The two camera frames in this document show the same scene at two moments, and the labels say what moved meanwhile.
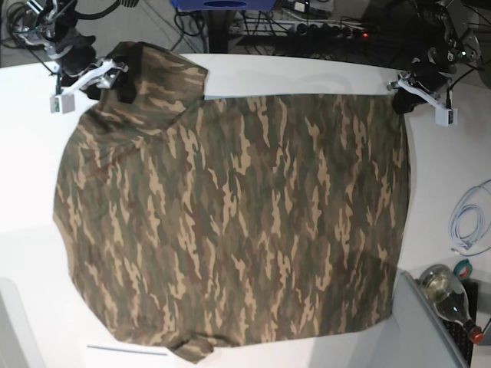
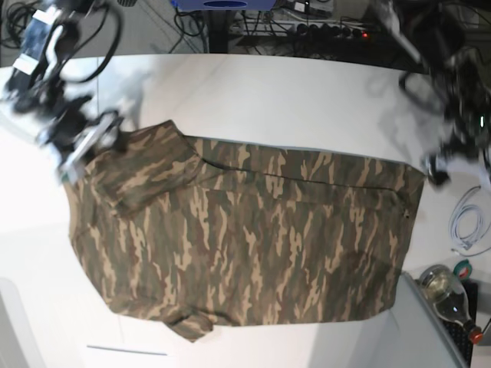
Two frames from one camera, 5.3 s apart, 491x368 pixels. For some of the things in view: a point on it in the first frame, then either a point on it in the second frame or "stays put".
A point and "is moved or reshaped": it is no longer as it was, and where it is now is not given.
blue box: (200, 5) stays put
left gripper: (80, 54) → (69, 120)
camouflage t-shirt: (197, 222) is moved or reshaped
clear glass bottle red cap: (449, 298) stays put
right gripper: (430, 74) → (466, 146)
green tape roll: (463, 268) stays put
